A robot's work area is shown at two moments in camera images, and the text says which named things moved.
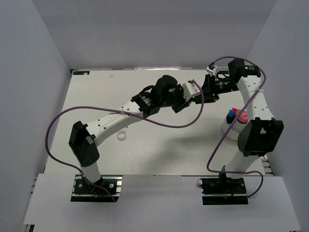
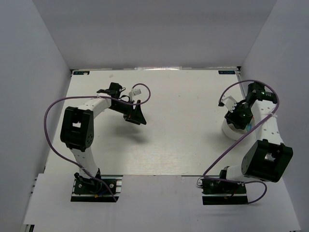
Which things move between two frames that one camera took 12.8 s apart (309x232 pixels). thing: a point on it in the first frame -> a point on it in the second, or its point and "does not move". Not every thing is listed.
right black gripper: x=209 y=89 -> x=232 y=117
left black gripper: x=183 y=104 -> x=138 y=113
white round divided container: x=233 y=133 does not move
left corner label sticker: x=81 y=72 does not move
